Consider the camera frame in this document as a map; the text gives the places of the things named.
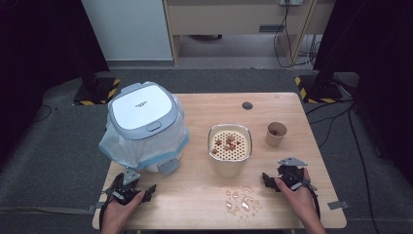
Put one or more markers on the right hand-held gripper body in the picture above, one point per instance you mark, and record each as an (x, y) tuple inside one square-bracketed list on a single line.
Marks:
[(290, 174)]

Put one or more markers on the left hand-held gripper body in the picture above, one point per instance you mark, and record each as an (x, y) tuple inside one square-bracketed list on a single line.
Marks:
[(125, 191)]

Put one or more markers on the brown paper cup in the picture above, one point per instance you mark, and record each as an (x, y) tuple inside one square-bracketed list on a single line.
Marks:
[(274, 140)]

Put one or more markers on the beige strainer container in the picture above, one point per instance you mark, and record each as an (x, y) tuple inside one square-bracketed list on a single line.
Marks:
[(229, 167)]

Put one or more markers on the brown food scraps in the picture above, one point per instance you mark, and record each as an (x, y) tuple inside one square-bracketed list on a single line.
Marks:
[(276, 133), (230, 143)]

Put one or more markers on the white grey pedal trash bin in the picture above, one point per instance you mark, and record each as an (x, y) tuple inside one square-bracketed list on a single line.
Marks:
[(141, 107)]

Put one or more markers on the person's left hand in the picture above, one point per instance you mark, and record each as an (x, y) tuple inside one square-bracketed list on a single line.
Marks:
[(118, 213)]

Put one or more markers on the person's right hand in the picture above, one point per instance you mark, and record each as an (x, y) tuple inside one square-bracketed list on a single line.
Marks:
[(302, 201)]

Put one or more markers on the spilled water droplets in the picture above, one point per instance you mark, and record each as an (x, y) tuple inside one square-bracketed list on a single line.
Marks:
[(244, 203)]

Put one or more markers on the grey tape strip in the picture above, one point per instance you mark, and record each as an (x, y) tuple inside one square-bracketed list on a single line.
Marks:
[(95, 208), (338, 205)]

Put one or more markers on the translucent plastic bin liner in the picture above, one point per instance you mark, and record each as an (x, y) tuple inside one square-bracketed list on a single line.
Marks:
[(130, 149)]

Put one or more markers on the grey round table grommet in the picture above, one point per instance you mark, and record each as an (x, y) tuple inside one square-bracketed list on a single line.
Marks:
[(247, 105)]

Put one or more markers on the black curtain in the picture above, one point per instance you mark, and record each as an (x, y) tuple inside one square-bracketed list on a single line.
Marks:
[(39, 48), (380, 48)]

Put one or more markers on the white cabinet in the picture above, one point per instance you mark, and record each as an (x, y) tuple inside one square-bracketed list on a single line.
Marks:
[(130, 29)]

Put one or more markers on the light wooden desk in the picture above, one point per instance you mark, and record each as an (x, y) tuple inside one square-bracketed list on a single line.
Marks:
[(227, 19)]

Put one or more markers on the white power strip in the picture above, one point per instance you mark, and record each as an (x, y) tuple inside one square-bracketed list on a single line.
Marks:
[(291, 2)]

